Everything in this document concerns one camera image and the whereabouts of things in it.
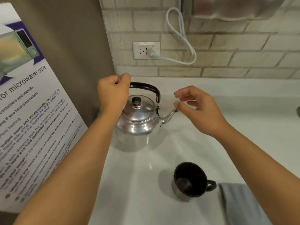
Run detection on brown cabinet side panel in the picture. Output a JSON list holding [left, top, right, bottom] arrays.
[[0, 0, 116, 128]]

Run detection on person's right hand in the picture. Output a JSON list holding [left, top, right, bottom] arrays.
[[173, 86, 229, 137]]

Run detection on silver wall-mounted appliance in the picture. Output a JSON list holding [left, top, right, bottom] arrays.
[[181, 0, 287, 22]]

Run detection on person's left forearm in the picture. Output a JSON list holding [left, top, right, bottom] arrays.
[[13, 107, 123, 225]]

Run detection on grey folded cloth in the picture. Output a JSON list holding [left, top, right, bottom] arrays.
[[217, 183, 273, 225]]

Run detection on white power cable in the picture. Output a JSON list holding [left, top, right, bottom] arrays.
[[153, 7, 197, 66]]

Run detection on person's left hand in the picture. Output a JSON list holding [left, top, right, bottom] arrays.
[[97, 73, 131, 113]]

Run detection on white wall outlet plate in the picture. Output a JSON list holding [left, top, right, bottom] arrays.
[[132, 42, 161, 60]]

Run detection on white microwave instruction poster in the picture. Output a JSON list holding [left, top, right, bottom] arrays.
[[0, 2, 88, 214]]

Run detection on black mug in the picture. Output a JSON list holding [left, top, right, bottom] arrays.
[[172, 162, 217, 202]]

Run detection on silver kettle with black handle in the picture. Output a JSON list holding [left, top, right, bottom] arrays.
[[114, 82, 179, 137]]

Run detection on silver kettle lid black knob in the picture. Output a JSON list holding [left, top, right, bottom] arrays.
[[121, 95, 157, 123]]

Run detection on person's right forearm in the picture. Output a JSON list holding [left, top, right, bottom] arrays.
[[214, 124, 300, 225]]

